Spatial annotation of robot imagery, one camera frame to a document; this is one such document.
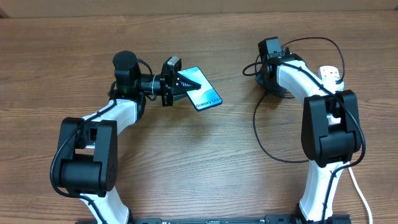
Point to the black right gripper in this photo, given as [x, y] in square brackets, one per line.
[262, 79]

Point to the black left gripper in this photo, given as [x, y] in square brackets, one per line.
[171, 83]

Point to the Samsung Galaxy smartphone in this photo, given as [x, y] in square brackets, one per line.
[204, 98]

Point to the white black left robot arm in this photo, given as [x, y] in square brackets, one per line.
[85, 165]

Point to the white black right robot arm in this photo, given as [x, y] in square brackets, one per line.
[330, 133]

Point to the white charger adapter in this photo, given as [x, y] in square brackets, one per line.
[333, 83]

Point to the white power strip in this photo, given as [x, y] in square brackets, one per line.
[328, 71]

